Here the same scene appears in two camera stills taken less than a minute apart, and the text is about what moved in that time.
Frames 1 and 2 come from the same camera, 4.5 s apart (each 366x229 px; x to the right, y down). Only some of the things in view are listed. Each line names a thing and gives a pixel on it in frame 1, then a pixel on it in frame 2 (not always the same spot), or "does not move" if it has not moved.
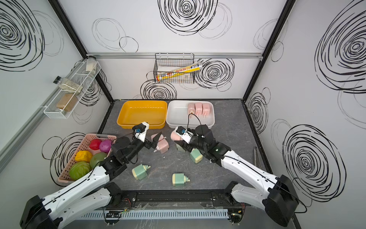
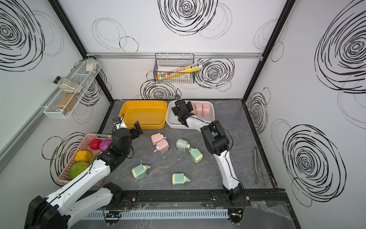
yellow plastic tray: x=132 y=112 does not move
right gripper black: x=185 y=145 -> x=190 y=107
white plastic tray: x=177 y=113 does not move
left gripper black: x=147 y=144 -> x=137 y=127
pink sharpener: x=198 y=109 does not move
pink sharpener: x=206 y=109 does not move
